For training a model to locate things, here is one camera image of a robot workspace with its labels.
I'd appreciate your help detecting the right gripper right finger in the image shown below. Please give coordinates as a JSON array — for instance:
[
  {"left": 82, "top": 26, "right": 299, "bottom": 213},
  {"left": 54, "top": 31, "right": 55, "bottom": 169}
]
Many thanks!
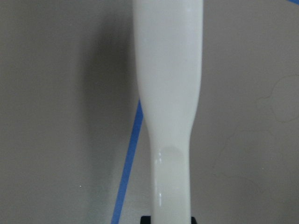
[{"left": 191, "top": 217, "right": 197, "bottom": 224}]

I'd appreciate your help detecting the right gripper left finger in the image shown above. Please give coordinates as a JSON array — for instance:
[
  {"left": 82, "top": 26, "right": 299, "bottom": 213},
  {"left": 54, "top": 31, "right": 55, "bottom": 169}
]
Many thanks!
[{"left": 140, "top": 216, "right": 151, "bottom": 224}]

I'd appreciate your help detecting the beige hand brush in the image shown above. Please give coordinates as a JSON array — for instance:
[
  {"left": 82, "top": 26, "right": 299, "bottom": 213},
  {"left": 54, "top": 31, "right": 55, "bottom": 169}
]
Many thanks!
[{"left": 133, "top": 0, "right": 204, "bottom": 224}]

